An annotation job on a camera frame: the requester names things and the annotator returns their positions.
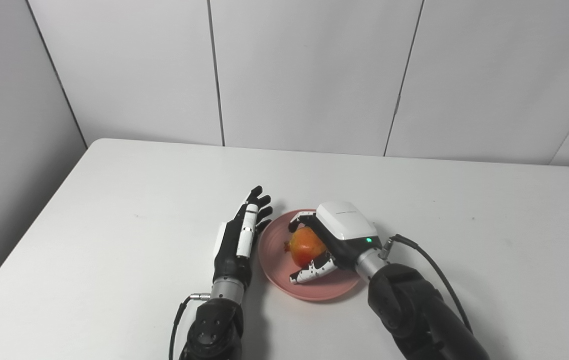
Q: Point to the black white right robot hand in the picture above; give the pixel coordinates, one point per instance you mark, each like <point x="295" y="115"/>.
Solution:
<point x="347" y="227"/>

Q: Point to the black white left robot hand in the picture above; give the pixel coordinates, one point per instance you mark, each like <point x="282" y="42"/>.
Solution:
<point x="229" y="250"/>

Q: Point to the red orange pomegranate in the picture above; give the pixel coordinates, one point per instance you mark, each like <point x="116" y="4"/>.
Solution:
<point x="307" y="246"/>

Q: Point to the pink round plate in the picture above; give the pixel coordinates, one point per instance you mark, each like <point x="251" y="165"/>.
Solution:
<point x="277" y="250"/>

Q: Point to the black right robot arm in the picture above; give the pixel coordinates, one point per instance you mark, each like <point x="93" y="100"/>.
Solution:
<point x="414" y="310"/>

